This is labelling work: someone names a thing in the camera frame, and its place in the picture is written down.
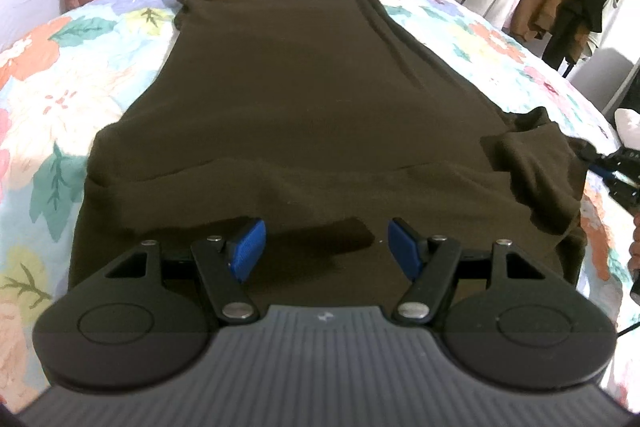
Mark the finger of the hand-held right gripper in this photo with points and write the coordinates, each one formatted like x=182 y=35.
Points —
x=597 y=164

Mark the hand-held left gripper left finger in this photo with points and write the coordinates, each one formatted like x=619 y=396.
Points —
x=248 y=249

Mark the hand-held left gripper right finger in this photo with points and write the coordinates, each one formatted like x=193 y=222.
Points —
x=404 y=248

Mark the dark brown garment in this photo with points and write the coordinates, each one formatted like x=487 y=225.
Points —
x=310 y=117

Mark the person's right hand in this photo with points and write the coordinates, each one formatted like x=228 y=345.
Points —
x=635 y=247

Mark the white cloth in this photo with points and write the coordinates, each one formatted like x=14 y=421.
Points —
x=629 y=123

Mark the floral bed sheet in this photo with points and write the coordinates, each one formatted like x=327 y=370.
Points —
x=55 y=117

